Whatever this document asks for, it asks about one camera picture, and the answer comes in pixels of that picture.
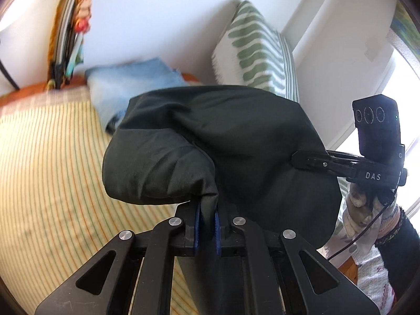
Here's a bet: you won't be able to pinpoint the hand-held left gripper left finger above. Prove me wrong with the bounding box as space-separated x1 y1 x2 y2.
34 200 201 315

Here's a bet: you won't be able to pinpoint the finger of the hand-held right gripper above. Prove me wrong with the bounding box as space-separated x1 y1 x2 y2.
291 150 361 173

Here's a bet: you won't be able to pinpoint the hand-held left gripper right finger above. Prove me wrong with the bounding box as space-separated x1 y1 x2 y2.
214 203 383 315

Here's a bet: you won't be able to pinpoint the dark pants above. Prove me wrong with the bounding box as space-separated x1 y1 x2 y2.
102 85 343 315

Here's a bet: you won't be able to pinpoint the person's right forearm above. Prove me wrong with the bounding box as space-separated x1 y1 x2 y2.
374 206 420 306

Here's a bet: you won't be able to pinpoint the person's right hand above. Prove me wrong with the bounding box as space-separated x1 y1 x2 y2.
342 184 398 245

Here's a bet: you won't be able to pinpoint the patterned curtain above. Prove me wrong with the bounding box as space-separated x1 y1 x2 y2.
386 2 420 55

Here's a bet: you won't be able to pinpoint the green patterned pillow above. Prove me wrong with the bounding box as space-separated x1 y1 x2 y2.
212 0 301 104

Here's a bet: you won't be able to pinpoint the printed white cloth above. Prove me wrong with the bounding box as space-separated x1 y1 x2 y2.
319 184 396 315

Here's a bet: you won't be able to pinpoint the striped yellow bed blanket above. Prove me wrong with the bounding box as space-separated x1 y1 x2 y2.
0 86 199 315

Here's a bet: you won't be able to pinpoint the light blue jeans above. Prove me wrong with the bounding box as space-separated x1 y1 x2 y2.
85 57 190 136

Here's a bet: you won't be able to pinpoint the colourful flat stack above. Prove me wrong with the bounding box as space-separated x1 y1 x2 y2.
48 0 99 90

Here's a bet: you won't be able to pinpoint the black cable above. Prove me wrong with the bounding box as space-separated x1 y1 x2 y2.
327 198 395 260

